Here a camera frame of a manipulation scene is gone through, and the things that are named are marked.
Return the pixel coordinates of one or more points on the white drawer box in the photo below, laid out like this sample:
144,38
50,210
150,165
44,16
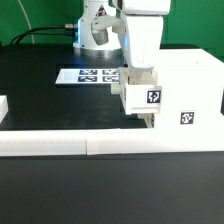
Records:
148,119
138,90

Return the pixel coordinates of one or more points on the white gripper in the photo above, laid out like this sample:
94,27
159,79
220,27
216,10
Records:
143,38

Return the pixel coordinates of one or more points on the white front fence bar right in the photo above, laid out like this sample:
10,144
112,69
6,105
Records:
133,141

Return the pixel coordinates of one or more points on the white fence bar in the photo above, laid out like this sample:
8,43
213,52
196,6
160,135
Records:
3,107
133,141
41,143

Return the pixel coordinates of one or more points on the white front fence bar left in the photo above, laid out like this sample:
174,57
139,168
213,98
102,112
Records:
41,143

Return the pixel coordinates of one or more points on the white drawer cabinet frame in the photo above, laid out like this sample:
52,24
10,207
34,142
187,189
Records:
192,84

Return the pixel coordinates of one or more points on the fiducial marker sheet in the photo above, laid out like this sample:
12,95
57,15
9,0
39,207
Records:
88,76

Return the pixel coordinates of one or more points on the white front drawer box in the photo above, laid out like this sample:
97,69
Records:
148,119

